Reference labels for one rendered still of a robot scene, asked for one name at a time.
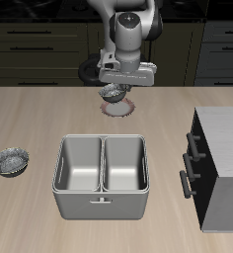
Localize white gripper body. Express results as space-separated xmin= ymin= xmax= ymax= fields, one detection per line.
xmin=98 ymin=62 xmax=158 ymax=88

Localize grey speckled bowl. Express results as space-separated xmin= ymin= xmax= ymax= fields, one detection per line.
xmin=0 ymin=146 xmax=31 ymax=179
xmin=98 ymin=82 xmax=128 ymax=104

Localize white plate with red rim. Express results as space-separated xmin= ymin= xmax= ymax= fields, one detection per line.
xmin=100 ymin=97 xmax=136 ymax=119

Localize dark kitchen cupboards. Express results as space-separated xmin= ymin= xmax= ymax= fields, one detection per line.
xmin=0 ymin=0 xmax=233 ymax=88

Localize white basket with two bins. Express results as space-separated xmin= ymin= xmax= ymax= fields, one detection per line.
xmin=50 ymin=133 xmax=151 ymax=221

